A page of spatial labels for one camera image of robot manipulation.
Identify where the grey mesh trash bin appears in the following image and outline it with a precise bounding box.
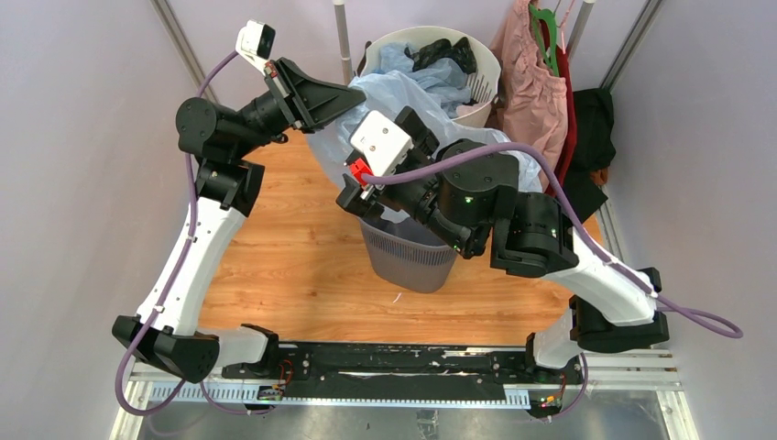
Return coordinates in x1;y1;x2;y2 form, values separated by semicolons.
359;218;458;293

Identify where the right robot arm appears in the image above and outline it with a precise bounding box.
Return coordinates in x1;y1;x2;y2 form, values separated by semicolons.
337;107;670;383

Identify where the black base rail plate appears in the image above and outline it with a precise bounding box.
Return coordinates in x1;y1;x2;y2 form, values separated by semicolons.
221;342;583;402

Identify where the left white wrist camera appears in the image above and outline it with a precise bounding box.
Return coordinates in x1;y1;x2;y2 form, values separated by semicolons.
235;19;276;75

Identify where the crumpled pale blue bag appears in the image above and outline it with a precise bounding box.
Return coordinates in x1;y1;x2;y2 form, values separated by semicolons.
377;42;473;119

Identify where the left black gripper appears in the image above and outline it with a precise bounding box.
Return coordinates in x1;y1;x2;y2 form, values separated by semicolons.
231;58;365;160

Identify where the black plastic bag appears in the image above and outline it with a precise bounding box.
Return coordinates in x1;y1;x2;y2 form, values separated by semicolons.
404;37;477;74

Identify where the black garment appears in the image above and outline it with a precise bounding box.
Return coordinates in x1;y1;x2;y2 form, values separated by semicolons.
563;88;616;222

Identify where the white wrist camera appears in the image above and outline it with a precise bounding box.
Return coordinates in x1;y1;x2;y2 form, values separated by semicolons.
345;110;414;189
235;19;276;75

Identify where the dark red garment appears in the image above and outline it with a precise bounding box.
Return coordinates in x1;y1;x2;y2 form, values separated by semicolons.
531;1;578;185

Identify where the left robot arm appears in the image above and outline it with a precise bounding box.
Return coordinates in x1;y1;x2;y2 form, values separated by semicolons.
112;58;366;383

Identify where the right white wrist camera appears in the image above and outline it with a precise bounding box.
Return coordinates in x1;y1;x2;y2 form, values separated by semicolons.
345;110;414;189

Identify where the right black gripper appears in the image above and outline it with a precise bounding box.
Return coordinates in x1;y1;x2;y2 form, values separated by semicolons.
335;106;477;257

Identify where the pink hanging garment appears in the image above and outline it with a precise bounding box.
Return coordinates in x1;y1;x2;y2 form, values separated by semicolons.
487;0;567;170

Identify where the green clothes hanger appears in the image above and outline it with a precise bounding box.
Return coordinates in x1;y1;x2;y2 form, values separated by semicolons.
528;3;560;76

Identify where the silver clothes rack pole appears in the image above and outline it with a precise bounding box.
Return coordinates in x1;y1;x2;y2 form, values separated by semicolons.
332;0;354;84

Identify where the white slotted laundry basket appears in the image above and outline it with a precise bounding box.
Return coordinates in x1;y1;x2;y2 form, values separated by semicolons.
362;26;501;127

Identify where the light blue plastic bag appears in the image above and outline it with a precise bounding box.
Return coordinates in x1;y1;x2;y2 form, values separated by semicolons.
306;71;509;190

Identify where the pink plastic bag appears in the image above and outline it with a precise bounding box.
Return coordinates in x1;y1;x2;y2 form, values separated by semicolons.
456;103;487;117

